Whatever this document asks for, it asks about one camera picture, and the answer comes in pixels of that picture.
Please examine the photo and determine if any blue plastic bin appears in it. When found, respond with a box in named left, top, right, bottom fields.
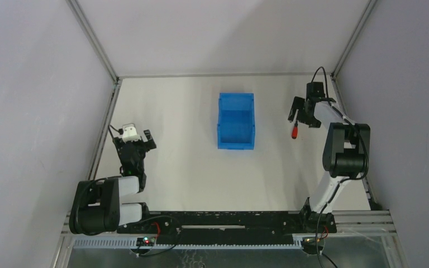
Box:
left=217, top=93, right=255, bottom=150

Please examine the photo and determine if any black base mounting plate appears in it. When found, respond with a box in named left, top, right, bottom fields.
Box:
left=116, top=211, right=337, bottom=246

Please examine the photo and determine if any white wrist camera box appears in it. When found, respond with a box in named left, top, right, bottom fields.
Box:
left=122, top=123, right=142, bottom=142

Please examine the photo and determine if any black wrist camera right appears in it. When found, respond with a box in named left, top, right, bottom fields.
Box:
left=306, top=82, right=326, bottom=99

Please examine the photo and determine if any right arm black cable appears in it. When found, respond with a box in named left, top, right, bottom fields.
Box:
left=311, top=66, right=330, bottom=99

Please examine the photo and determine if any small green circuit board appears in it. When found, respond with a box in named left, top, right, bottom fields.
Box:
left=136, top=237, right=156, bottom=247

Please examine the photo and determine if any red-handled screwdriver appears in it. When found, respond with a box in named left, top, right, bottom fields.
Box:
left=291, top=120, right=298, bottom=139

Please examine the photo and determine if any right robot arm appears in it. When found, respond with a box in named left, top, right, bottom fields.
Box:
left=288, top=97, right=370, bottom=225

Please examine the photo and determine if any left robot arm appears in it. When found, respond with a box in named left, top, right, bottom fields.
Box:
left=69, top=124, right=156, bottom=236

